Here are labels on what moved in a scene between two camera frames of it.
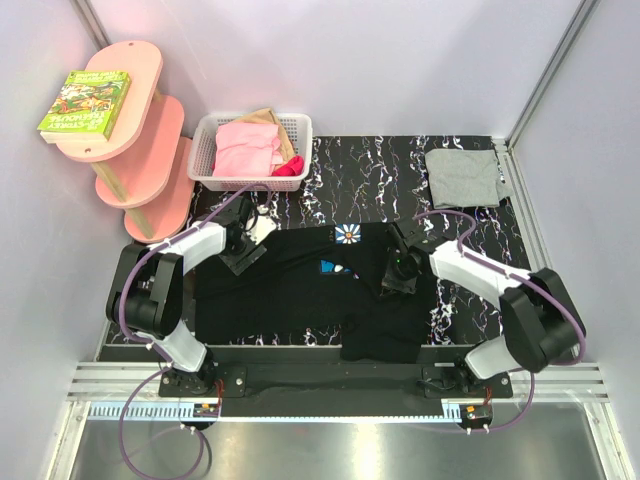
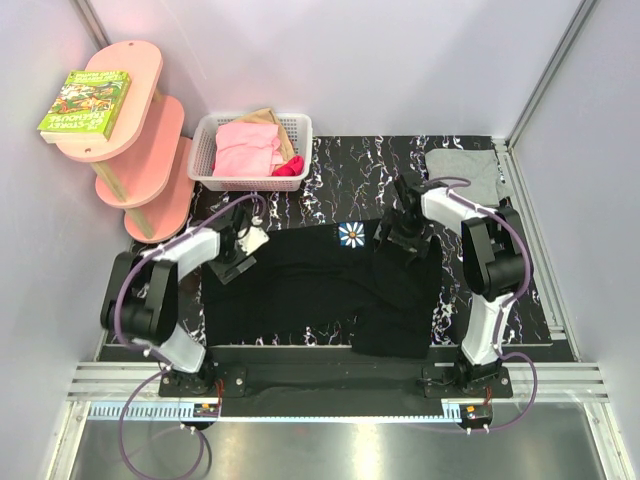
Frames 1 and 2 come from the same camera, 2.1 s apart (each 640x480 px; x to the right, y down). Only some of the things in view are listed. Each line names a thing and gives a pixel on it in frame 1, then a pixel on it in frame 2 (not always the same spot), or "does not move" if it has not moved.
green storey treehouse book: [86, 106] does not move
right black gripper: [390, 283] -> [418, 246]
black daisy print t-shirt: [321, 279] does not move
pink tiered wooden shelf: [145, 167] does not move
